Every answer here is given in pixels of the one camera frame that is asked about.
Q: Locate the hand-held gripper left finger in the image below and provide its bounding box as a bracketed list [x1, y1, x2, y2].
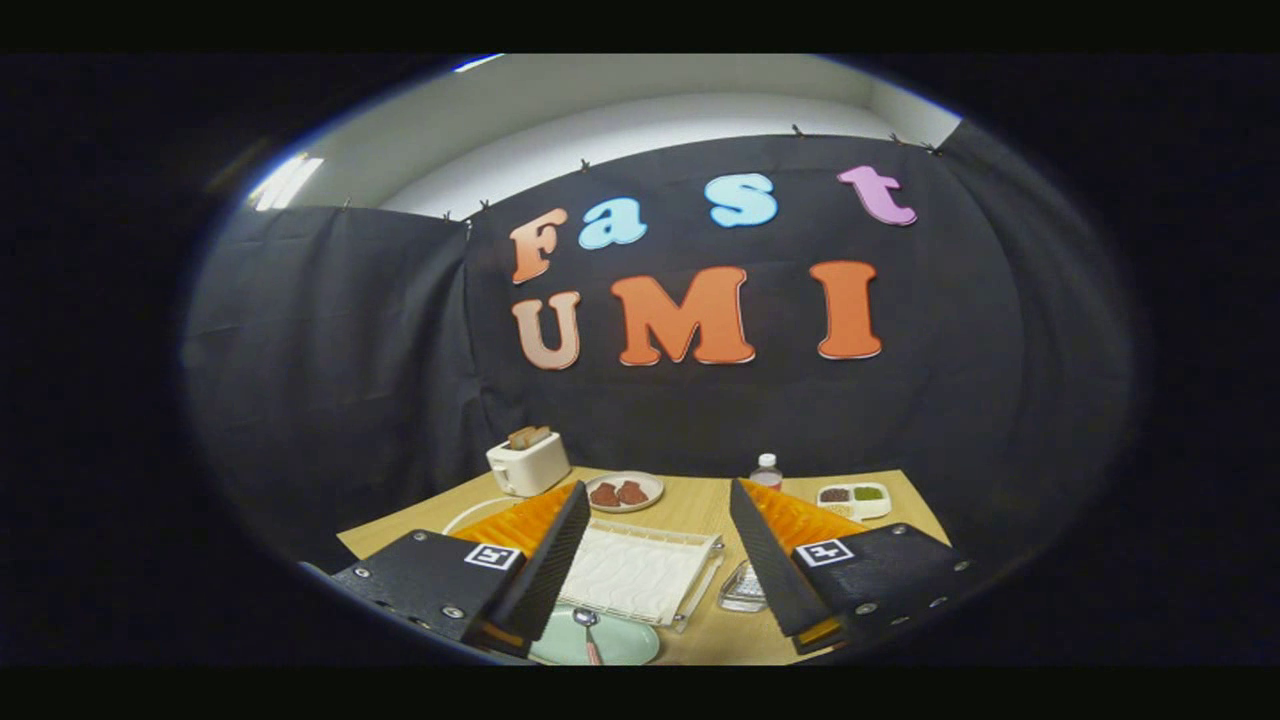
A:
[330, 481, 591, 659]

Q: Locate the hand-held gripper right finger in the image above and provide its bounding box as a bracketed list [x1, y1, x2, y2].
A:
[728, 478, 973, 656]

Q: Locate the silver wire basket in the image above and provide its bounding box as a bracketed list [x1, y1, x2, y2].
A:
[717, 560, 769, 613]

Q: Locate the pink handled metal spoon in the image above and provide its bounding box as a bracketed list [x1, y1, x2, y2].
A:
[573, 607, 605, 666]

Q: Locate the white wire dish rack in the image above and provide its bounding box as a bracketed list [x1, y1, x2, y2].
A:
[555, 517, 725, 633]

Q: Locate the light green plate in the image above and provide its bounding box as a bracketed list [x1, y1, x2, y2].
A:
[527, 600, 662, 666]

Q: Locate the beige round plate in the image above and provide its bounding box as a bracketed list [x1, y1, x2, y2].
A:
[584, 471, 665, 513]

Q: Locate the white toaster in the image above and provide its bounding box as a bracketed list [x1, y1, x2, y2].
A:
[486, 431, 572, 498]

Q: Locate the white divided snack tray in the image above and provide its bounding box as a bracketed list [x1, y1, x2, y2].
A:
[816, 482, 892, 521]

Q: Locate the ceiling light panel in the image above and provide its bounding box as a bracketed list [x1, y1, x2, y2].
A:
[250, 152, 324, 211]

